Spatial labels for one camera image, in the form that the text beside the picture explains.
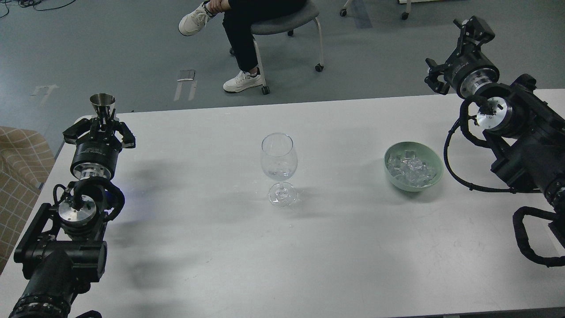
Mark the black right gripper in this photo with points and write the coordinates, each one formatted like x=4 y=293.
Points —
x=466 y=69

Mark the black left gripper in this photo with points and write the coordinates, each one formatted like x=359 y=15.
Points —
x=97 y=157

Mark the steel cocktail jigger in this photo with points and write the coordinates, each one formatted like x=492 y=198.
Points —
x=104 y=106

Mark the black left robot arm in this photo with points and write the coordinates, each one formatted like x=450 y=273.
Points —
x=63 y=251

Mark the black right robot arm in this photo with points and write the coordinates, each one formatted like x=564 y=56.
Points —
x=523 y=132

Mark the pile of ice cubes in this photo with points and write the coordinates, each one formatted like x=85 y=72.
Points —
x=410 y=170

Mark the clear wine glass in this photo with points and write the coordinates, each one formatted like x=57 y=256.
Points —
x=279 y=162

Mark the beige checked sofa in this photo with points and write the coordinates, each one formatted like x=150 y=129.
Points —
x=26 y=161

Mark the grey floor socket plate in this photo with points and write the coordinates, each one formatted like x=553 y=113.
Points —
x=186 y=75

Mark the chair castor leg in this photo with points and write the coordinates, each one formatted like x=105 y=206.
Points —
x=344 y=10

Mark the green bowl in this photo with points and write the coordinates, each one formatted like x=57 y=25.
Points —
x=425 y=153

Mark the grey chair with castors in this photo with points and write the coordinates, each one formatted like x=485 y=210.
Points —
x=287 y=24

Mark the seated person in black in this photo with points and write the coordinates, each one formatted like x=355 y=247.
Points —
x=238 y=17

